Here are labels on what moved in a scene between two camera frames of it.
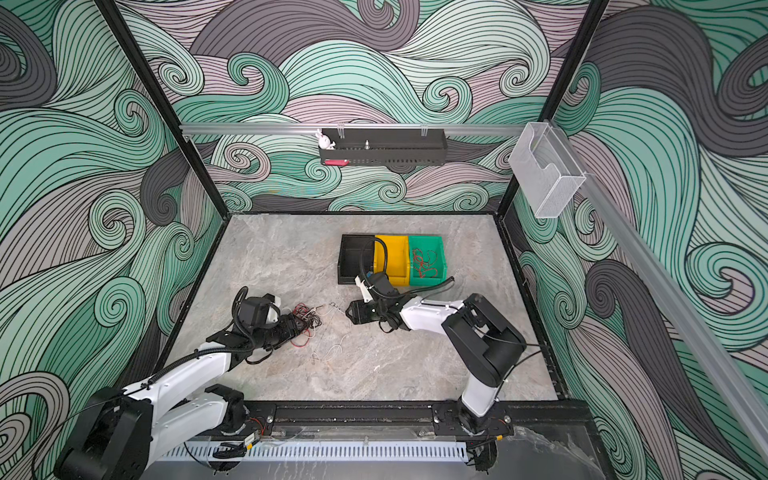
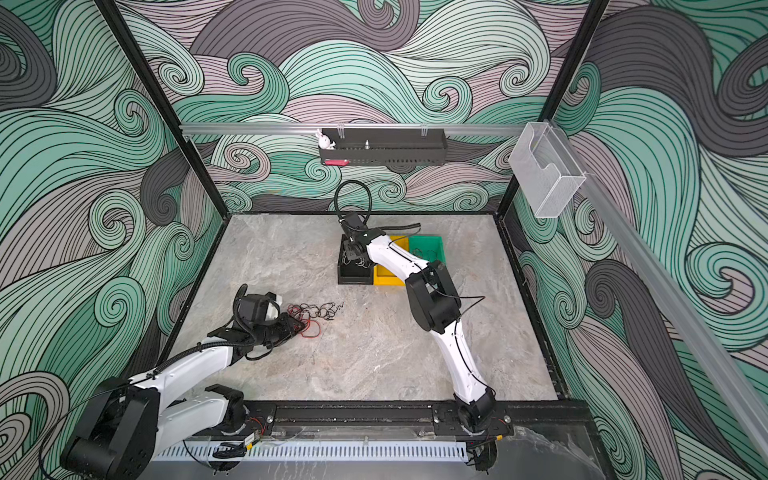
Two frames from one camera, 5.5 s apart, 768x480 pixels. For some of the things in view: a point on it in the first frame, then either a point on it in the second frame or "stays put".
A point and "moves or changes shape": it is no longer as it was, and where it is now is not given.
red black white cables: [311, 316] moves or changes shape
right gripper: [357, 312] -> [348, 250]
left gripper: [289, 327] stays put
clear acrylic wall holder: [546, 169] stays put
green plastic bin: [427, 260] stays put
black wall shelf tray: [387, 146] stays put
